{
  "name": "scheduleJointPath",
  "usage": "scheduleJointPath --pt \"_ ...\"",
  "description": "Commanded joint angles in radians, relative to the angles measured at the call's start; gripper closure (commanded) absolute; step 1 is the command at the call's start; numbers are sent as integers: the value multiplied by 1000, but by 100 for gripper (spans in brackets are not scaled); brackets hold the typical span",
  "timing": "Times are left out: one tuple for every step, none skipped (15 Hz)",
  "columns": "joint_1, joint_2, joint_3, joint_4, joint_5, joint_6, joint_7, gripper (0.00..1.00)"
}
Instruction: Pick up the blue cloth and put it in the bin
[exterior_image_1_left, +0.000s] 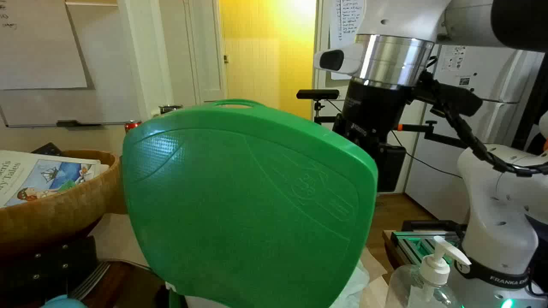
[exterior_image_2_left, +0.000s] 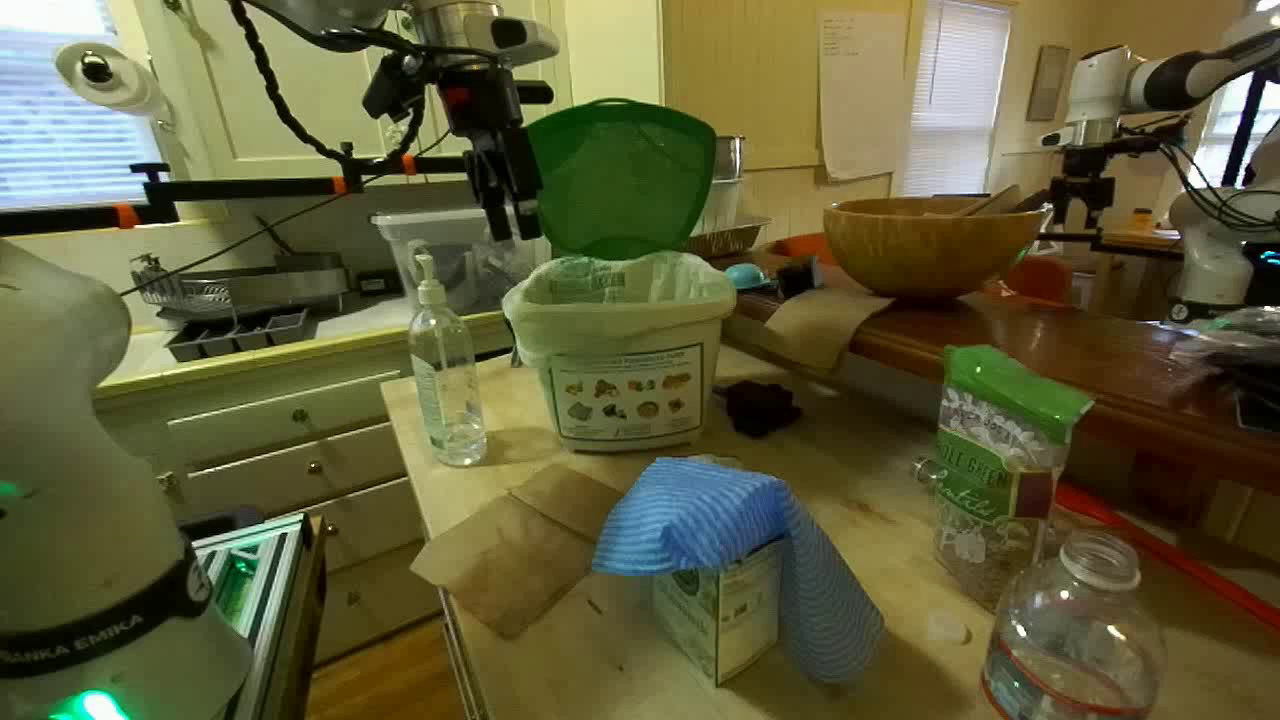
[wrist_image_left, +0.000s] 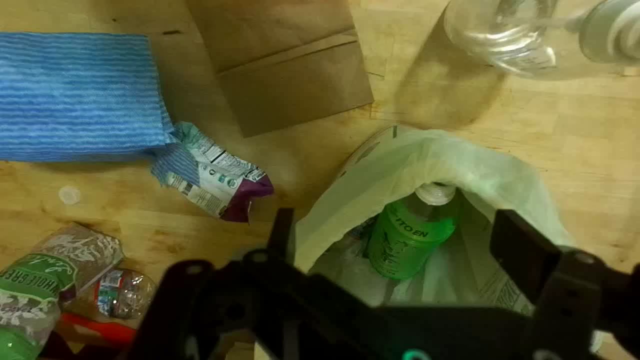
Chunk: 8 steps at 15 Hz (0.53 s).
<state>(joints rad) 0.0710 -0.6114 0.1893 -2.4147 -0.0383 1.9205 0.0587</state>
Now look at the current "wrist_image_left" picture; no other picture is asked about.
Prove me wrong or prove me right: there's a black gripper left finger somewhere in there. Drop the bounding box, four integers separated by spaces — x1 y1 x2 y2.
266 209 295 265

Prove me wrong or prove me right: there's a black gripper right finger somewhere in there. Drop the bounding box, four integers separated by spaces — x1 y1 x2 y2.
490 211 563 305

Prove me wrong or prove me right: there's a blue striped cloth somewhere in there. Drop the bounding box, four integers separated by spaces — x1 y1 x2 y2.
0 32 173 163

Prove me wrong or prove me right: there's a white bin liner bag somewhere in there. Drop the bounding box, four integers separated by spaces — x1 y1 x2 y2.
293 127 572 315

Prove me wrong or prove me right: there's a green bottle in bin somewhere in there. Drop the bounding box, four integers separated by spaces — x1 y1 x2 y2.
365 182 458 281

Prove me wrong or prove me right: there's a crumpled purple snack wrapper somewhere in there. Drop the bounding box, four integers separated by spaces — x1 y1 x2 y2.
152 123 273 223

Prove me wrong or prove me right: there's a small clear snack packet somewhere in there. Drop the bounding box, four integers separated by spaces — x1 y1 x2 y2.
94 268 153 321

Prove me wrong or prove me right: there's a green granola bag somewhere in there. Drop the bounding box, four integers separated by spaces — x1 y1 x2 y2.
0 227 124 360

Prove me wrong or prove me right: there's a white bottle cap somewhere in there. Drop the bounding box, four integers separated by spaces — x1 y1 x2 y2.
58 186 81 207

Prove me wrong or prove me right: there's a clear plastic jar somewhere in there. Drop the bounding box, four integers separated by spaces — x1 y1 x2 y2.
444 0 640 79

